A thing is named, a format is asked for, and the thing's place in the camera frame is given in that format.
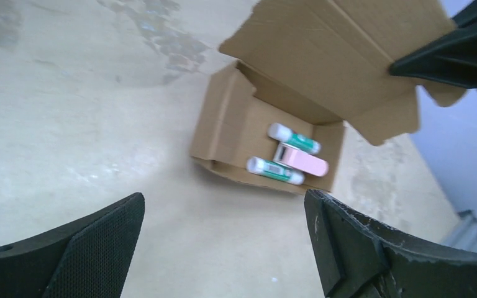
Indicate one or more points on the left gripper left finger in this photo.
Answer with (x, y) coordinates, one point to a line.
(88, 257)

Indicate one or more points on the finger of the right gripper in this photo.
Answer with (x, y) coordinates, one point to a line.
(451, 59)

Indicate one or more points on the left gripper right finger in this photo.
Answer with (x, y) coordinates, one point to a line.
(358, 256)

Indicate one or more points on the pink white small tool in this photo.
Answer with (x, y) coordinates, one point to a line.
(293, 157)

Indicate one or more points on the small green white vial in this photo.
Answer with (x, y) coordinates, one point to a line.
(272, 170)

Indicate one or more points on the brown cardboard box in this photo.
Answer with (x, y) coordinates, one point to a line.
(316, 67)

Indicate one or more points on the aluminium frame profile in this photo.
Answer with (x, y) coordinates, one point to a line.
(464, 235)

